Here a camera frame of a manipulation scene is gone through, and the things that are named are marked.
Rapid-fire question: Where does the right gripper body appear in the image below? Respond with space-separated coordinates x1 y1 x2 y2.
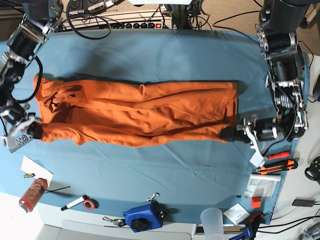
0 103 41 136

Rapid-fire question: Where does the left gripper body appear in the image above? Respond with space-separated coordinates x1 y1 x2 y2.
236 115 288 156

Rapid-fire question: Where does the orange t-shirt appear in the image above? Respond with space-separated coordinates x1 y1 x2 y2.
34 76 238 148

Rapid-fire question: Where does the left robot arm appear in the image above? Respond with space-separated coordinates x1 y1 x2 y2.
219 0 317 146

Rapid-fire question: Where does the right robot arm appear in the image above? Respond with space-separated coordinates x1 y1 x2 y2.
0 0 64 135

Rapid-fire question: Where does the grey remote control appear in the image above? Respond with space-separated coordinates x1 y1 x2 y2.
9 133 34 153

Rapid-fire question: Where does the orange black screwdriver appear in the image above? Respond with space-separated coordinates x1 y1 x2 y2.
267 151 291 160

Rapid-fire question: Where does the white paper card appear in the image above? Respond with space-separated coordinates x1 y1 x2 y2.
20 155 54 187

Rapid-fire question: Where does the orange black utility knife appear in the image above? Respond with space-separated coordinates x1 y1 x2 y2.
256 159 298 175

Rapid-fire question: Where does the teal tablecloth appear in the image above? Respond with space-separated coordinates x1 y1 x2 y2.
0 29 275 223

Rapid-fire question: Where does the small AA battery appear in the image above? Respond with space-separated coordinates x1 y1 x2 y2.
23 173 36 179

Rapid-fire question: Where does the clear plastic packet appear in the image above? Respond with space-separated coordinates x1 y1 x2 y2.
244 174 281 199

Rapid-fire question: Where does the red drink can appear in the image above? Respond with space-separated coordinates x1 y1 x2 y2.
19 178 48 213

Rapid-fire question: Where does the black round device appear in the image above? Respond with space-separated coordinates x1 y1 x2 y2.
304 156 320 185

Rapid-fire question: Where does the small orange block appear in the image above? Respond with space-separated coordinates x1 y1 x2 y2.
250 196 262 209

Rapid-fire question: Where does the white booklet card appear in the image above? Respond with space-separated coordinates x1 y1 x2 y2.
223 203 250 225

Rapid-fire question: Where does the black power adapter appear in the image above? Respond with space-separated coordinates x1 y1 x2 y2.
292 198 316 208

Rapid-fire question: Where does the white marker pen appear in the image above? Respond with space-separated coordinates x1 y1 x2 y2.
61 195 88 211

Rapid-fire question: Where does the translucent plastic cup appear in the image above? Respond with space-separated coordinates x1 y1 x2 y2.
200 207 224 240

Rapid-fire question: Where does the red tape roll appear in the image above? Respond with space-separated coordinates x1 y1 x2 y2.
83 198 97 210

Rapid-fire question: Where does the blue bar clamp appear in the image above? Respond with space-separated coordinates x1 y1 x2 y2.
229 212 263 240

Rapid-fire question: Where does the blue clamp device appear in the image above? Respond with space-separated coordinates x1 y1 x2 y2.
122 202 170 233

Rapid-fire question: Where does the white power strip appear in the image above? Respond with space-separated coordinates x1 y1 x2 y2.
70 9 175 30

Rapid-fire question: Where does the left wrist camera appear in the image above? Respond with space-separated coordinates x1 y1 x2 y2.
249 152 266 168

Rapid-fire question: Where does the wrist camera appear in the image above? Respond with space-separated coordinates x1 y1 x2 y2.
249 152 266 168
0 136 16 150

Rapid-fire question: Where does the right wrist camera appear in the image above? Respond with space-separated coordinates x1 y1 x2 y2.
0 136 16 150

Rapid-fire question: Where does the black cable tie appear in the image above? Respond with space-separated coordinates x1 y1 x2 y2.
44 186 70 194

